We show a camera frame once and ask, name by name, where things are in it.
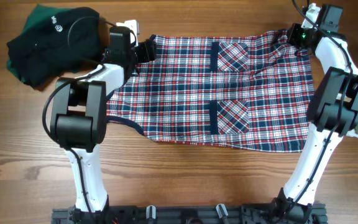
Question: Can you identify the plaid red navy white garment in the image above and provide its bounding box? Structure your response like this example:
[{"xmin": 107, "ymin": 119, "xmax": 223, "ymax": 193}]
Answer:
[{"xmin": 107, "ymin": 30, "xmax": 314, "ymax": 152}]

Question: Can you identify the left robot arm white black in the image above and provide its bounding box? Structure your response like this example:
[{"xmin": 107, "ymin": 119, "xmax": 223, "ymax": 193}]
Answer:
[{"xmin": 46, "ymin": 26, "xmax": 157, "ymax": 216}]

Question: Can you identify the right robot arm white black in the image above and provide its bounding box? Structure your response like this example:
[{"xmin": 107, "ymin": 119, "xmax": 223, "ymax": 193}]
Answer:
[{"xmin": 266, "ymin": 2, "xmax": 358, "ymax": 223}]

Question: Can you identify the black garment with white logo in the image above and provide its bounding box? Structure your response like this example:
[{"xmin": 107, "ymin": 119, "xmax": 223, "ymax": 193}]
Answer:
[{"xmin": 7, "ymin": 7, "xmax": 101, "ymax": 88}]

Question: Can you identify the dark green garment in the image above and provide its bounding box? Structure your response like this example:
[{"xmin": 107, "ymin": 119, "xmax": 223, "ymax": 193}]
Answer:
[{"xmin": 6, "ymin": 4, "xmax": 70, "ymax": 85}]

